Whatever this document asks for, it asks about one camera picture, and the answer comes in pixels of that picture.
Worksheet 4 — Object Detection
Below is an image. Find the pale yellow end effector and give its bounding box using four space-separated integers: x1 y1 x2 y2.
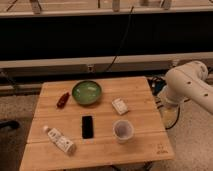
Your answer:
161 108 177 129

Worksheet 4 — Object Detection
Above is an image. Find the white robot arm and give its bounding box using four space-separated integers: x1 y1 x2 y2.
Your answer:
157 61 213 129

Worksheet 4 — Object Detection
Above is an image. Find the white paper cup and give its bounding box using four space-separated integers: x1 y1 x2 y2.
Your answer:
113 120 134 143

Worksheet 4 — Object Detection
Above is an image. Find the small white box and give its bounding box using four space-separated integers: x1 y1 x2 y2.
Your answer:
112 98 128 115

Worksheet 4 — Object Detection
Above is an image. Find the black smartphone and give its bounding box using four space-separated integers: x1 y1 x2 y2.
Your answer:
82 116 94 139

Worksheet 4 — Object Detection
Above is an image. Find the green ceramic bowl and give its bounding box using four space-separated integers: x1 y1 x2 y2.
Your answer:
72 80 102 105

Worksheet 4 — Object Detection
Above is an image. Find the wooden table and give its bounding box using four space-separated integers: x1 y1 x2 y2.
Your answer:
20 77 174 171

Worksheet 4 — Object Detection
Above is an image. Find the dark red small bottle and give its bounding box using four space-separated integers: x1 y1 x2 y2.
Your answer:
56 93 70 108

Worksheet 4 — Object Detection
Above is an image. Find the white plastic bottle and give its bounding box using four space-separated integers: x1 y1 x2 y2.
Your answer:
43 126 76 156

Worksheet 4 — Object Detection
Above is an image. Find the black chair base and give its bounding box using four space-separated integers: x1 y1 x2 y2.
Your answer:
0 120 20 129

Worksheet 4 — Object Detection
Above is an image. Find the black floor cable coil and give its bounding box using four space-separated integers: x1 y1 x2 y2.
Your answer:
148 75 181 131

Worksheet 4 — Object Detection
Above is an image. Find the black hanging cable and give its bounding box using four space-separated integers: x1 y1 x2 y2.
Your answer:
104 4 136 73

